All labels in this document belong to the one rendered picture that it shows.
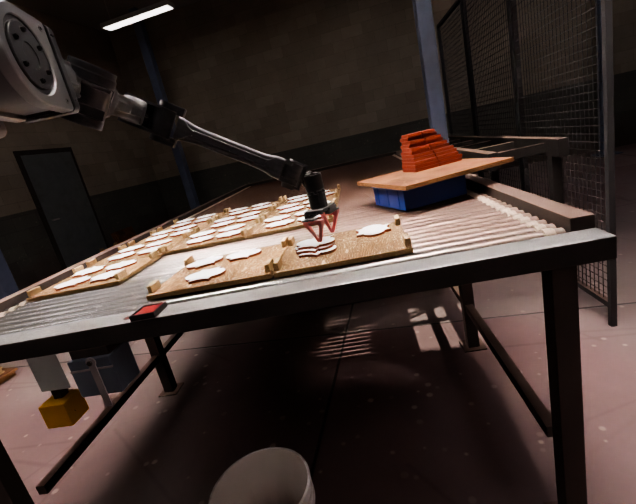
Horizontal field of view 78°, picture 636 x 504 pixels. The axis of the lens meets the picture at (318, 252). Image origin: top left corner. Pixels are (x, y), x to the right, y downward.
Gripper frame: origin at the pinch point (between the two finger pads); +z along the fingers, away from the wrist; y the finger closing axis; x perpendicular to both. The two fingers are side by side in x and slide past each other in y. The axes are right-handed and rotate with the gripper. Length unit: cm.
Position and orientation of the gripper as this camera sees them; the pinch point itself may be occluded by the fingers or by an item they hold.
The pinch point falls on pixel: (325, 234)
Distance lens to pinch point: 125.2
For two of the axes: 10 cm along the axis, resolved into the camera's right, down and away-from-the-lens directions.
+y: -4.4, 3.5, -8.3
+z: 2.3, 9.3, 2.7
